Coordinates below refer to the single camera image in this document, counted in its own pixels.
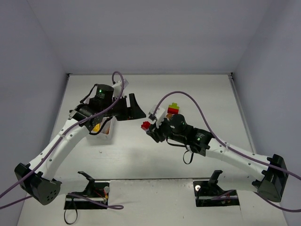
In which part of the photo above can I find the small red lego brick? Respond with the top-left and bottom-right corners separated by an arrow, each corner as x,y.
141,121 -> 151,131

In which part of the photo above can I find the brown lego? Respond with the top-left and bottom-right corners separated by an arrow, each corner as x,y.
166,113 -> 173,119

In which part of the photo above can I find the yellow long lego plate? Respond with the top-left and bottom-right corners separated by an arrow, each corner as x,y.
92,123 -> 102,133

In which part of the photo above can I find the brown lego plate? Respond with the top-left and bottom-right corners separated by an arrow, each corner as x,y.
102,125 -> 110,134

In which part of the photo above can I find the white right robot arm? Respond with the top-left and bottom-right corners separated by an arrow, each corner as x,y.
141,114 -> 288,202

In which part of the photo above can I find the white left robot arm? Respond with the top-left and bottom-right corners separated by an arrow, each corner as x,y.
15,83 -> 146,205

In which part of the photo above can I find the white divided sorting container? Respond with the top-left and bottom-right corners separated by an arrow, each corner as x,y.
86,116 -> 116,141

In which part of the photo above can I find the red long lego brick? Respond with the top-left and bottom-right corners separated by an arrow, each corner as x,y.
167,107 -> 179,114

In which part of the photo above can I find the green stepped lego brick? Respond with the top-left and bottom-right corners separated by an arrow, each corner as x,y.
168,103 -> 180,110

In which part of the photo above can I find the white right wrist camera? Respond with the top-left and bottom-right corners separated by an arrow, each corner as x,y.
148,105 -> 166,128

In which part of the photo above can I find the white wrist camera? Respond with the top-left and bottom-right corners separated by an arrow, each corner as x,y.
112,79 -> 129,92
148,105 -> 166,128

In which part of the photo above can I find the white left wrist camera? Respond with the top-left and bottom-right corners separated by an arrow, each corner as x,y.
112,79 -> 129,92

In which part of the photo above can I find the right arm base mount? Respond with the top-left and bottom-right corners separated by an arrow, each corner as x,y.
193,170 -> 240,207

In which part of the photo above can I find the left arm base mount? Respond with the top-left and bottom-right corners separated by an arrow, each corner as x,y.
63,171 -> 124,226

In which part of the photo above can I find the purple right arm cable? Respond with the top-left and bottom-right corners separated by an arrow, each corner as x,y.
149,91 -> 301,212

